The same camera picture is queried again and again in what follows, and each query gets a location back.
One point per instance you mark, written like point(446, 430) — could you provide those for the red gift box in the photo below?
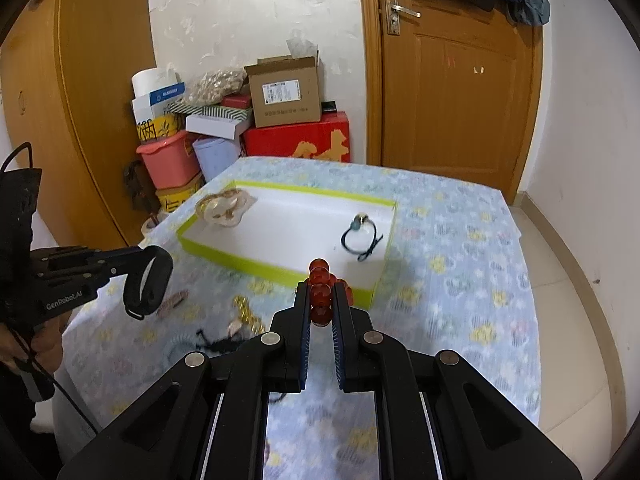
point(280, 140)

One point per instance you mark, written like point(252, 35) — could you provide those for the white plastic bag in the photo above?
point(300, 45)

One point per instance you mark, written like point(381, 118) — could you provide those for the small black item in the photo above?
point(328, 106)

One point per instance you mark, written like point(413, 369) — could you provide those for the yellow patterned box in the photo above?
point(160, 127)

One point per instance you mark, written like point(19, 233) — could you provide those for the yellow-green tray box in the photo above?
point(300, 220)

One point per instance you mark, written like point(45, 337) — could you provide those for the small red box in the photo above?
point(237, 101)

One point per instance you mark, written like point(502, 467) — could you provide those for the brown cardboard box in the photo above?
point(285, 110)

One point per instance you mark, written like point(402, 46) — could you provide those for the light blue cylindrical container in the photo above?
point(215, 157)

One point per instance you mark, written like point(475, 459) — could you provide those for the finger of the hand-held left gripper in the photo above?
point(90, 252)
point(90, 271)

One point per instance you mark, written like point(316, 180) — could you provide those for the white flat box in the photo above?
point(210, 125)

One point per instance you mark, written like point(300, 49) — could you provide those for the brown bag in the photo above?
point(135, 180)

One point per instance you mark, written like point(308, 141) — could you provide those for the person's left hand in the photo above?
point(47, 340)

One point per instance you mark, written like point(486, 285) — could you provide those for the clear bag of nuts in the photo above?
point(215, 85)

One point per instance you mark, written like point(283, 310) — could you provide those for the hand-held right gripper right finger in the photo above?
point(341, 360)

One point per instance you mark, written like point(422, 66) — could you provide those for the blue floral tablecloth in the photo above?
point(450, 285)

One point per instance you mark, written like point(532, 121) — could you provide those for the blue white carton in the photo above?
point(167, 96)

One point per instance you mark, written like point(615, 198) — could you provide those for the clear gold bangle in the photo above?
point(202, 205)

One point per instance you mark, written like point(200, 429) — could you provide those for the pink plastic bin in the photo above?
point(167, 160)

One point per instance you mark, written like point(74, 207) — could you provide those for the white paper roll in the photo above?
point(150, 80)

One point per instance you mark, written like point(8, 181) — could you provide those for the yellow carton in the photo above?
point(175, 197)

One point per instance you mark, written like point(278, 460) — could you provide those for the black smart wristband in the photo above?
point(162, 265)

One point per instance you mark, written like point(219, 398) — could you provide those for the wooden door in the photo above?
point(450, 110)

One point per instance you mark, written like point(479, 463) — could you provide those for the wooden wardrobe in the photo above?
point(75, 110)

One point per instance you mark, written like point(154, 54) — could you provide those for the green striped box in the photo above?
point(220, 111)

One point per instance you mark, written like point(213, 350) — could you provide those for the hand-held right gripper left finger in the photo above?
point(303, 360)

